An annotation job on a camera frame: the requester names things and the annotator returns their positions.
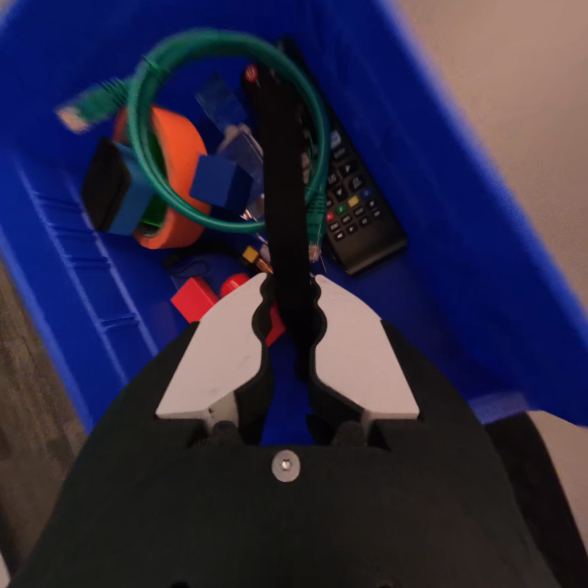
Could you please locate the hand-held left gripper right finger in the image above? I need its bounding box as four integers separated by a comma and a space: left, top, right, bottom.
309, 275, 421, 422

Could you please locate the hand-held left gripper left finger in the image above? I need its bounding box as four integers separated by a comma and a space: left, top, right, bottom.
155, 273, 275, 422

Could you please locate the ribbed blue plastic bin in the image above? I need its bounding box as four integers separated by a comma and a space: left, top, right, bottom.
0, 0, 588, 446

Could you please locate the black strap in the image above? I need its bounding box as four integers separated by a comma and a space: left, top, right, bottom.
241, 64, 324, 382

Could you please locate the red block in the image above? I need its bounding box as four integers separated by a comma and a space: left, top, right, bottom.
170, 277, 286, 348

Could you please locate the red round knob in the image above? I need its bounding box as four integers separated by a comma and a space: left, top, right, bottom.
219, 273, 252, 300

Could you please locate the small yellow connector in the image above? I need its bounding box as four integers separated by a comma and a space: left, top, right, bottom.
240, 246, 275, 275

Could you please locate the black remote control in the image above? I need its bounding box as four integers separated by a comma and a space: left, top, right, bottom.
276, 36, 408, 277

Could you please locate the blue cube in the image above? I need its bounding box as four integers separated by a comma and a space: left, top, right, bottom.
189, 155, 254, 213

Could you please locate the blue block with black face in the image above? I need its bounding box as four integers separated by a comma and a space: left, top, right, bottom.
81, 136, 155, 236

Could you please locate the black chair armrest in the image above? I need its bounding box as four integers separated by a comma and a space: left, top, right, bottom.
484, 411, 586, 588

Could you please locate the orange tape roll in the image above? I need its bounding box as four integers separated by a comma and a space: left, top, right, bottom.
112, 106, 213, 250

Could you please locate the clear plastic piece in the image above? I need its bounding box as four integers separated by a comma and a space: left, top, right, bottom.
195, 73, 266, 177

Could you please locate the green network cable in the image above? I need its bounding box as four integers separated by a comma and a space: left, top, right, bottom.
55, 29, 332, 263

